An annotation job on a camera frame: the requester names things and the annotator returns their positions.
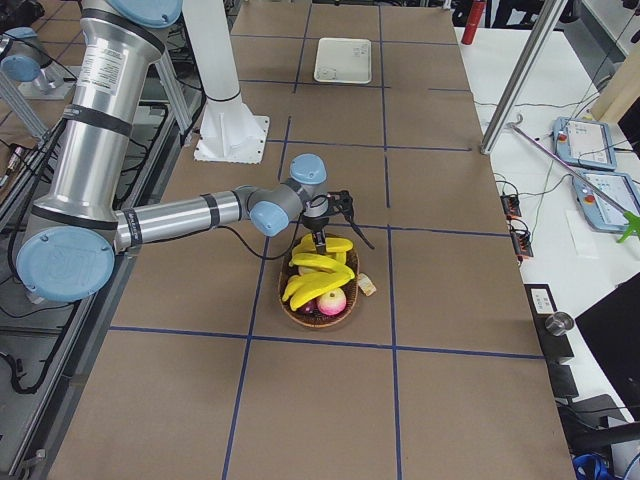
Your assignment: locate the blue teach pendant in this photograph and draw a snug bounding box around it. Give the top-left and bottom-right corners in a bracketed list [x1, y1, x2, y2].
[553, 117, 617, 172]
[571, 169, 640, 233]

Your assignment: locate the paper tag label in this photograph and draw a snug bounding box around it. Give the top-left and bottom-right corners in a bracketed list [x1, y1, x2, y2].
[357, 272, 377, 297]

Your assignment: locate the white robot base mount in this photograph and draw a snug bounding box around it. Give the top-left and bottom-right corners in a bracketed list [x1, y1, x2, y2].
[194, 98, 270, 164]

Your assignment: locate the aluminium frame post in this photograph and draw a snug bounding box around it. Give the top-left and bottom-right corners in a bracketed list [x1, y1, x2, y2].
[480, 0, 567, 155]

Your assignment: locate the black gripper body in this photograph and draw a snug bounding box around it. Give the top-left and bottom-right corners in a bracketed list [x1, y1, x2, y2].
[303, 195, 329, 231]

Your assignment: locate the blue teach pendant near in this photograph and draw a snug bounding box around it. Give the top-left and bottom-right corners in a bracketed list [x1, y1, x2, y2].
[571, 169, 640, 233]

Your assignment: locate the black box with label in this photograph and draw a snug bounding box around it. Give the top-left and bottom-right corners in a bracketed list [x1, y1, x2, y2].
[524, 284, 574, 364]

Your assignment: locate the red cylinder bottle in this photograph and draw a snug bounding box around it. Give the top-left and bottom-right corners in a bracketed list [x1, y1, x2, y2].
[461, 0, 486, 45]

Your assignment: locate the brown wicker basket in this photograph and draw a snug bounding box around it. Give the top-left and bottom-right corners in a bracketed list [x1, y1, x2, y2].
[278, 247, 359, 329]

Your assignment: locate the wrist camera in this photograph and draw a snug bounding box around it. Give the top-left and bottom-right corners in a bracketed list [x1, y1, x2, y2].
[328, 190, 375, 250]

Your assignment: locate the metal cup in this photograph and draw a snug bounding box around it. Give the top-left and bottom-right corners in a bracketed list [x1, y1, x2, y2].
[544, 311, 575, 337]

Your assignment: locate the pink peach apple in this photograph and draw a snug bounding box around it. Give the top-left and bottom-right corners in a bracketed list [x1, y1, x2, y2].
[316, 288, 347, 316]

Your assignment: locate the white bear tray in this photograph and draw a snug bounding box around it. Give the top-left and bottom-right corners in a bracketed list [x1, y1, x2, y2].
[313, 37, 372, 85]

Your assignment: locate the yellow banana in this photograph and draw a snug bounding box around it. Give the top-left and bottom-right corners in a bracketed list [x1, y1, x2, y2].
[289, 253, 345, 272]
[292, 234, 354, 255]
[280, 264, 354, 303]
[283, 280, 346, 311]

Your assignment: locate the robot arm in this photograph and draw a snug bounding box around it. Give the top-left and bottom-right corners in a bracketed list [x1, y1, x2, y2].
[16, 1, 327, 302]

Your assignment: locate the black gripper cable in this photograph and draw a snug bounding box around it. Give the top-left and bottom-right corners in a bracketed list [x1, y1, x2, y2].
[217, 225, 296, 261]

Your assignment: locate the blue teach pendant far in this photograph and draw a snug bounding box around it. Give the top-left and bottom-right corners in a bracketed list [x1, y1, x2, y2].
[553, 117, 617, 172]

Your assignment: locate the black orange power strip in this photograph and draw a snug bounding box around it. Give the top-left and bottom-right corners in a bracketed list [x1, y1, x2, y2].
[500, 193, 522, 220]

